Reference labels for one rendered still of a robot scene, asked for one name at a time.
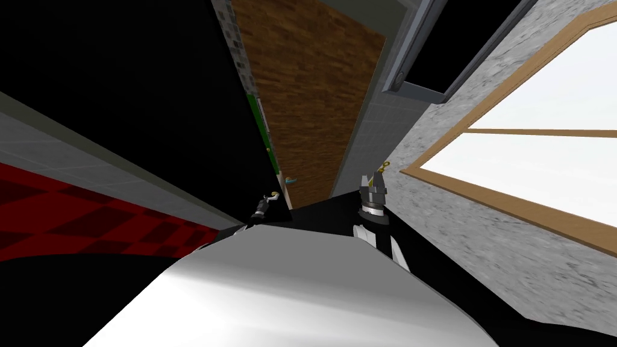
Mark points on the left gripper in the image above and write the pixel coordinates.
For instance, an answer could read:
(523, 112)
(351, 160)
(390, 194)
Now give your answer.
(266, 199)

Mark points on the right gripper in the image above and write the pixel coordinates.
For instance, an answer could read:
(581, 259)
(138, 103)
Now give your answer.
(373, 195)

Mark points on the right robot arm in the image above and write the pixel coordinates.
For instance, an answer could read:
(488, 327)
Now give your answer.
(381, 236)

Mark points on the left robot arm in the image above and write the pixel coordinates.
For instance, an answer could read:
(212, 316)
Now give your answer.
(58, 303)

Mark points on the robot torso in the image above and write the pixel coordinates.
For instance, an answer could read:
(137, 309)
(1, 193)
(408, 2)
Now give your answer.
(289, 289)

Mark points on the black door leaf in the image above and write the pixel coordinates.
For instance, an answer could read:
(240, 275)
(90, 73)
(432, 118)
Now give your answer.
(144, 86)

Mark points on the grey framed dark window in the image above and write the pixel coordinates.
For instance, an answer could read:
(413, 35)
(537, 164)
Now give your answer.
(458, 33)

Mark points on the wooden framed window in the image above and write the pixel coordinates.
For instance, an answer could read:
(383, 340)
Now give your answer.
(540, 144)

